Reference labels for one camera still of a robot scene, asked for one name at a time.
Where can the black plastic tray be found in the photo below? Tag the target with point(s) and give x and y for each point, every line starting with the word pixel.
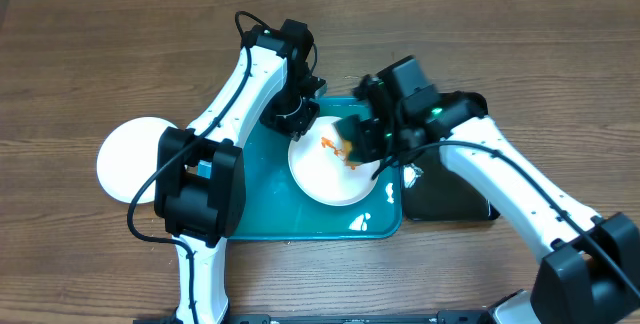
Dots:
pixel 431 192

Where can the green yellow sponge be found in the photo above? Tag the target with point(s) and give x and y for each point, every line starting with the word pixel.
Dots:
pixel 351 134

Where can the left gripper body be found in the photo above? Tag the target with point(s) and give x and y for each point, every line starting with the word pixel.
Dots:
pixel 289 114

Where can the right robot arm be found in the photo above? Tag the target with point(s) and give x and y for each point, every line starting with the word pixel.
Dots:
pixel 588 264

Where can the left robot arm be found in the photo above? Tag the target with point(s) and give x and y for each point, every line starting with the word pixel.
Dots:
pixel 200 188

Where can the teal plastic tray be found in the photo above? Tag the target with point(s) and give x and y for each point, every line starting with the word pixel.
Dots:
pixel 277 209

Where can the white plate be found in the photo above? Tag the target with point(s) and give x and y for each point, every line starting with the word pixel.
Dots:
pixel 318 165
pixel 128 156

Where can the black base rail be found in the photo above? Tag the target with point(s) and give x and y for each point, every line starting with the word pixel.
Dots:
pixel 442 317

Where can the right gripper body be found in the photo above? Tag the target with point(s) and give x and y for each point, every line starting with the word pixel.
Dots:
pixel 389 138

